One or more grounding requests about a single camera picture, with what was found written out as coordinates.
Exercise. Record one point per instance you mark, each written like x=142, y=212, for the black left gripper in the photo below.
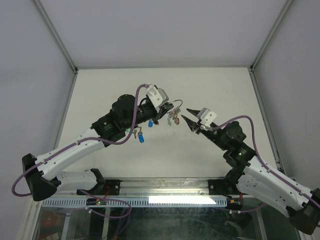
x=163, y=110

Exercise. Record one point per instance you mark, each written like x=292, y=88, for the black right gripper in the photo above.
x=192, y=125

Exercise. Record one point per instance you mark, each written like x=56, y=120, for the silver keys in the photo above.
x=174, y=113

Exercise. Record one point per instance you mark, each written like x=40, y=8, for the large silver keyring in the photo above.
x=177, y=103

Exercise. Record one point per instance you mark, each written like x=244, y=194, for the red key tag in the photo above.
x=177, y=121

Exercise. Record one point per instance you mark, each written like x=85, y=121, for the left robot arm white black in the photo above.
x=45, y=174

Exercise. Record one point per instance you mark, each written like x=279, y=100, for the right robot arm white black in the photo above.
x=251, y=175

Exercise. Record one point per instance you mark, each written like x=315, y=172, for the blue key tag upper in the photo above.
x=150, y=123

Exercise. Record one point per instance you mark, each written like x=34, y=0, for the blue key tag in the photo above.
x=150, y=123
x=141, y=137

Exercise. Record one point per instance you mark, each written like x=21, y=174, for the silver key on lower blue tag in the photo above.
x=139, y=130

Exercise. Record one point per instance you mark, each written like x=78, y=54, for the blue key tag lower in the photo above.
x=141, y=137

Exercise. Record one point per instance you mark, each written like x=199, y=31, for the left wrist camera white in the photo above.
x=157, y=96

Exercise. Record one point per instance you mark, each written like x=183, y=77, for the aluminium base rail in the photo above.
x=160, y=186

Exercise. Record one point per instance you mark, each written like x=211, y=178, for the white cable duct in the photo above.
x=136, y=202

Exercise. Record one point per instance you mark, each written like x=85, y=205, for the aluminium frame post left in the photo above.
x=54, y=34

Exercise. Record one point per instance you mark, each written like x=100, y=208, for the aluminium frame post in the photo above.
x=54, y=34
x=272, y=33

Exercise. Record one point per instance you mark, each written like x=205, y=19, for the aluminium frame post right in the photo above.
x=272, y=33

